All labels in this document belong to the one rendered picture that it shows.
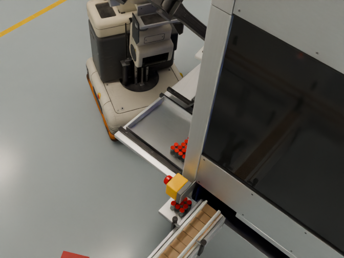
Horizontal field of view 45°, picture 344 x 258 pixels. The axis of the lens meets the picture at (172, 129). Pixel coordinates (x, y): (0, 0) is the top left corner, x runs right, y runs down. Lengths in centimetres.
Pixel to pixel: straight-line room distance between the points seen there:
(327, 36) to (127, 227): 197
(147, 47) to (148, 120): 60
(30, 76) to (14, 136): 59
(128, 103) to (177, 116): 89
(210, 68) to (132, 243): 163
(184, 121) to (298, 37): 109
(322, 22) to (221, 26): 26
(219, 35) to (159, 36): 136
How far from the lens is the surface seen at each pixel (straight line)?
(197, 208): 163
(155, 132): 192
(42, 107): 324
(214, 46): 112
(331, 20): 91
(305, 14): 93
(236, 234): 173
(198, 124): 137
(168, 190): 162
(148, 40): 242
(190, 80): 215
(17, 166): 296
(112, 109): 279
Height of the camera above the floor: 242
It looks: 53 degrees down
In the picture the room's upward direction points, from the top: 6 degrees clockwise
